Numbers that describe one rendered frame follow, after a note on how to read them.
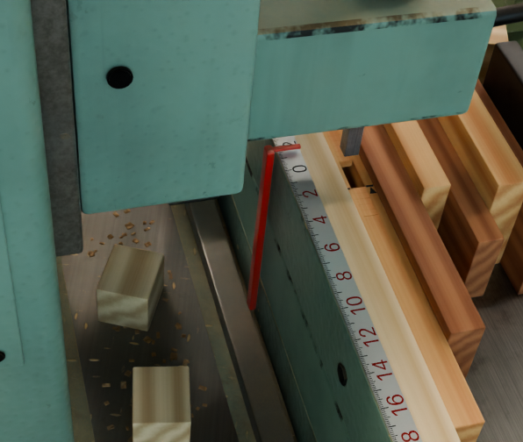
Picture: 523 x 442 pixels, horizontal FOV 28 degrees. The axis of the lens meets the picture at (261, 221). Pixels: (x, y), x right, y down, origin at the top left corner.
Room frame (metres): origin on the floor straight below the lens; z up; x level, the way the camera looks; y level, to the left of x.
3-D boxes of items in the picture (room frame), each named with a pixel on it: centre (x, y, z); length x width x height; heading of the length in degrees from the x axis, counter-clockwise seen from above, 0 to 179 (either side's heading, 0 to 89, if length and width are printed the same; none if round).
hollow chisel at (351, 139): (0.45, -0.05, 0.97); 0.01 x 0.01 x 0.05; 20
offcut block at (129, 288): (0.44, 0.08, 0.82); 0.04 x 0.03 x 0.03; 174
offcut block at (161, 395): (0.34, 0.05, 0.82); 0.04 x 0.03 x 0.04; 9
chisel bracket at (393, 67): (0.45, -0.03, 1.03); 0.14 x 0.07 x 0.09; 110
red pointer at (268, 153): (0.44, -0.01, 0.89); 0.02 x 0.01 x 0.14; 110
